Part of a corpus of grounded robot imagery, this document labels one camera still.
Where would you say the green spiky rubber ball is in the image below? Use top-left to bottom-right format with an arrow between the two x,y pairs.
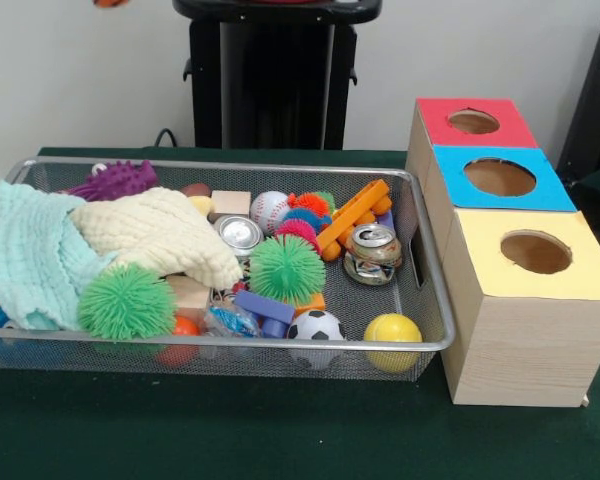
249,234 -> 327,306
77,263 -> 177,342

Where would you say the silver mesh bin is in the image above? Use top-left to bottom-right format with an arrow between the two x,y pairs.
0,157 -> 456,384

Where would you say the wooden box with three holes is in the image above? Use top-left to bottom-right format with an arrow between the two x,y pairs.
405,97 -> 600,407

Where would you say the small baseball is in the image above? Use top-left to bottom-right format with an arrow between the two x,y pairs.
249,190 -> 292,236

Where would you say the long orange toy piece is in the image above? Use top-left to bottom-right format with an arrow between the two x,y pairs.
315,178 -> 394,262

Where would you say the crushed printed can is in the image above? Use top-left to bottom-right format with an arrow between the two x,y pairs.
343,222 -> 404,286

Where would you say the small soccer ball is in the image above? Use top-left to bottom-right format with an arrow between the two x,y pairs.
286,309 -> 346,370

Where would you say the yellow foam ball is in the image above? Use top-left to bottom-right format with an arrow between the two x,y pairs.
363,313 -> 424,374

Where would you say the cream cloth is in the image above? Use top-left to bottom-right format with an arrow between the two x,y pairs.
69,187 -> 244,291

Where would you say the mint green cloth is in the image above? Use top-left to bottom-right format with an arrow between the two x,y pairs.
0,179 -> 119,331

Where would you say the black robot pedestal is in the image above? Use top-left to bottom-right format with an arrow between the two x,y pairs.
172,0 -> 384,150

